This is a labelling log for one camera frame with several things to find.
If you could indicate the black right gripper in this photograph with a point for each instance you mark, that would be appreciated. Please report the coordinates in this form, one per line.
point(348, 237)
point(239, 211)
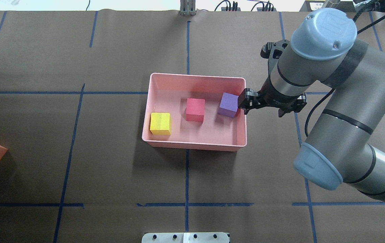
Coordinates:
point(277, 101)

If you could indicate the purple foam block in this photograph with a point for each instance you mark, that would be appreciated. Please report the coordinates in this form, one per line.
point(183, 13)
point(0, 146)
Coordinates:
point(228, 105)

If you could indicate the red foam block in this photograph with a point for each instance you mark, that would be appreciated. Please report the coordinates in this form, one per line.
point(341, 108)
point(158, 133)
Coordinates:
point(195, 110)

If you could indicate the yellow foam block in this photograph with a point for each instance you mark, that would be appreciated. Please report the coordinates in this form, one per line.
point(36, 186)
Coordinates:
point(160, 124)

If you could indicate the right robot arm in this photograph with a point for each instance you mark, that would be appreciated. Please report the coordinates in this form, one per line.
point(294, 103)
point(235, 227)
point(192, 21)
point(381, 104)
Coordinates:
point(325, 48)

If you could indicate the pink plastic bin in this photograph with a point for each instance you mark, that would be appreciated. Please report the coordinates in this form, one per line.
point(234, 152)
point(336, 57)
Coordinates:
point(168, 93)

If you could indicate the silver metal cylinder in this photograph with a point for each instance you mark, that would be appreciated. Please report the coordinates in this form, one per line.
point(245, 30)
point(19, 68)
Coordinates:
point(331, 4)

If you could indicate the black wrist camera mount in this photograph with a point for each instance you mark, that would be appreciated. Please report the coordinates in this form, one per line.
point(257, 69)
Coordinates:
point(272, 51)

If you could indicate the aluminium frame post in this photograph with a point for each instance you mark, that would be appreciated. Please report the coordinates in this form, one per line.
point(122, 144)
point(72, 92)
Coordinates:
point(188, 8)

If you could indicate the white camera pole mount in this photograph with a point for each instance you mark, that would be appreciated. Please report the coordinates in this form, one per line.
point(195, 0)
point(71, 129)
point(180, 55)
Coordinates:
point(186, 237)

